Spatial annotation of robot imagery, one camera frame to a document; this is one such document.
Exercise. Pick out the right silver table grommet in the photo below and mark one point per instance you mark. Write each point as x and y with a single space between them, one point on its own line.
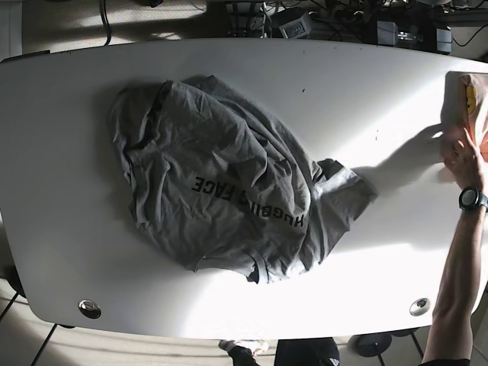
420 307

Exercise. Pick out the black wrist watch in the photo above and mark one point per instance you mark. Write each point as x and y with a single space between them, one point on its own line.
472 198

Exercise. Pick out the silver table grommet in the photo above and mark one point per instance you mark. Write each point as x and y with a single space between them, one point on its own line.
420 307
89 309

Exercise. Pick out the grey multi-socket box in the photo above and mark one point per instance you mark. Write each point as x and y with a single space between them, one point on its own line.
294 23

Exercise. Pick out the grey Hugging Face T-shirt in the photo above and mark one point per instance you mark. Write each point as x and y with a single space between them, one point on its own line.
218 182

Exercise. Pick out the white sneaker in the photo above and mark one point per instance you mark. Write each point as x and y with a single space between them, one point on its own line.
255 347

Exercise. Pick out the peach T-shirt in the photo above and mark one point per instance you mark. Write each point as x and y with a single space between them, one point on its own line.
465 106

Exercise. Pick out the grey power adapter box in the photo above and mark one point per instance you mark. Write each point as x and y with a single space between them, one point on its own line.
387 33

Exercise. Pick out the left silver table grommet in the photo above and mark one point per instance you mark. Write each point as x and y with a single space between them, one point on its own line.
89 309

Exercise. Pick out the left black table leg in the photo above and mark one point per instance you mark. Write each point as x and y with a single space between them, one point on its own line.
44 344

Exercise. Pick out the black round stand base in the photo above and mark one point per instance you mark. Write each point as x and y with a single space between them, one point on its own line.
372 345

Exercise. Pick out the person's hand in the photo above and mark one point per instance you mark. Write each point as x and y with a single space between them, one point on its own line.
463 159

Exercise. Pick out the person's bare forearm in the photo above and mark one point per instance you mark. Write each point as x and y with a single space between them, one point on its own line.
450 338

